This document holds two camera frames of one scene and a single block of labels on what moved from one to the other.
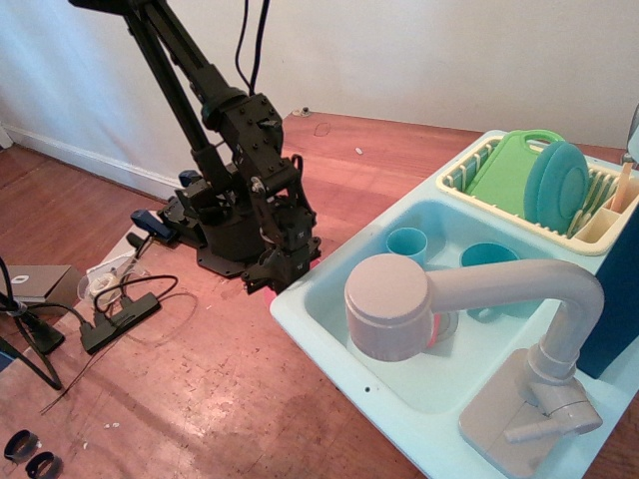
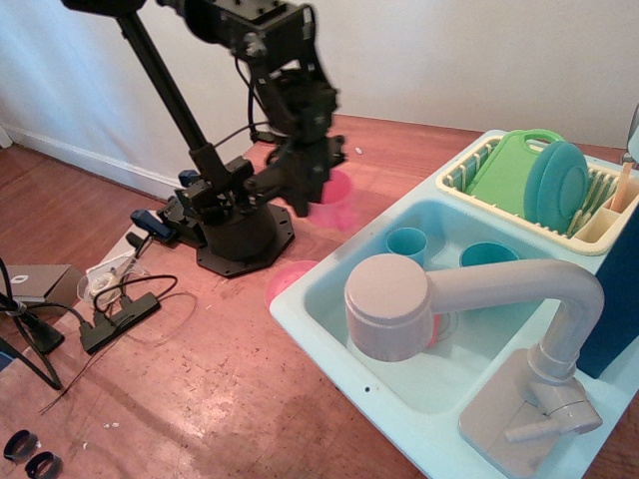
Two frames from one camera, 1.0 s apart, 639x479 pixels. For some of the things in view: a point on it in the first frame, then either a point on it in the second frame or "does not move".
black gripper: x=286 y=217 -> x=299 y=107
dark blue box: x=619 y=273 does not move
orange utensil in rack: x=627 y=191 does not move
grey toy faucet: x=512 y=429 does not move
